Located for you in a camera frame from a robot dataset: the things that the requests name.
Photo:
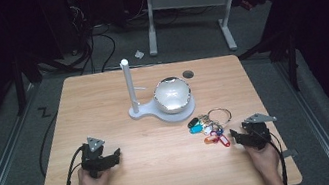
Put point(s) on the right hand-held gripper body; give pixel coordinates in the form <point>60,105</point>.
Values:
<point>257,132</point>

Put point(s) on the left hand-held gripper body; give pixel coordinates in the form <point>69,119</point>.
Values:
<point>94,160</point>

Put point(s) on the person's right hand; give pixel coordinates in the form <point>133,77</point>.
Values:
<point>265,161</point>

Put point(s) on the grey tape strip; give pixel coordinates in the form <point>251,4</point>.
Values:
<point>289,153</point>

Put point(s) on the white stand with pole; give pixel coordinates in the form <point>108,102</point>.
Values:
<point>132,91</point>

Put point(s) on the silver metal bowl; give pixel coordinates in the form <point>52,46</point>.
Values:
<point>173,95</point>

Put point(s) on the black round table grommet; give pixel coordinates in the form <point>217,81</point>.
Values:
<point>188,74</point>

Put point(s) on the black metal stand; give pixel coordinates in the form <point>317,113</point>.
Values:
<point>281,52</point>
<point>19,83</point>

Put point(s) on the crumpled white paper scrap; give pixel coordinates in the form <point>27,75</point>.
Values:
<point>139,54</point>

